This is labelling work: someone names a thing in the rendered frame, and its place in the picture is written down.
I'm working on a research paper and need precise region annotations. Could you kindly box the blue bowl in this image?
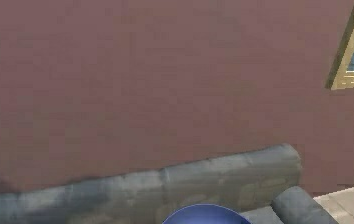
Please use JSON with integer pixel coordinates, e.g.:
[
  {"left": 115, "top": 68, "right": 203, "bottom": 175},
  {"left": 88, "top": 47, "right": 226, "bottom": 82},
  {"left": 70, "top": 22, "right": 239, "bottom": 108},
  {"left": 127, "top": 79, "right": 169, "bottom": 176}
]
[{"left": 162, "top": 203, "right": 252, "bottom": 224}]

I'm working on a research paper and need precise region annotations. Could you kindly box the wooden framed window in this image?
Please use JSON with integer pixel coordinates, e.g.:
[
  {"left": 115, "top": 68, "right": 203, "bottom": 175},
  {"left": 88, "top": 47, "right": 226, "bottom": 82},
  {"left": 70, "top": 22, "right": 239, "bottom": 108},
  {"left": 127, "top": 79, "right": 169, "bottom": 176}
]
[{"left": 324, "top": 0, "right": 354, "bottom": 91}]

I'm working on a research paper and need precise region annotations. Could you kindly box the grey sofa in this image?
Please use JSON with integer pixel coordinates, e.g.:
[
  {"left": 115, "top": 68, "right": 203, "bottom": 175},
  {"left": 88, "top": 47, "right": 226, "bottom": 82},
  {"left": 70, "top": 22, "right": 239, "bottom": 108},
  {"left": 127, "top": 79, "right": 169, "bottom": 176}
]
[{"left": 0, "top": 143, "right": 340, "bottom": 224}]

